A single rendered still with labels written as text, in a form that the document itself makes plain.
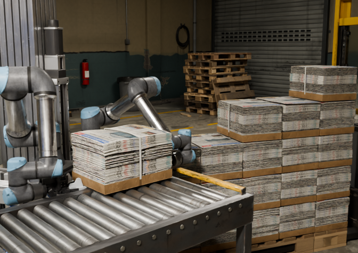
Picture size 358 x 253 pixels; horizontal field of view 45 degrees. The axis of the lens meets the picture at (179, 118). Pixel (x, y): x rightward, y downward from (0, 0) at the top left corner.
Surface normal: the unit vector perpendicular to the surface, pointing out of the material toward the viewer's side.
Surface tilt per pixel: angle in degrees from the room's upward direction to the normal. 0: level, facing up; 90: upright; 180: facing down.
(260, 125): 90
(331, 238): 90
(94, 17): 90
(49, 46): 90
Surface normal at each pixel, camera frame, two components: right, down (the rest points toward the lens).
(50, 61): -0.24, 0.16
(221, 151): 0.36, 0.15
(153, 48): 0.66, 0.12
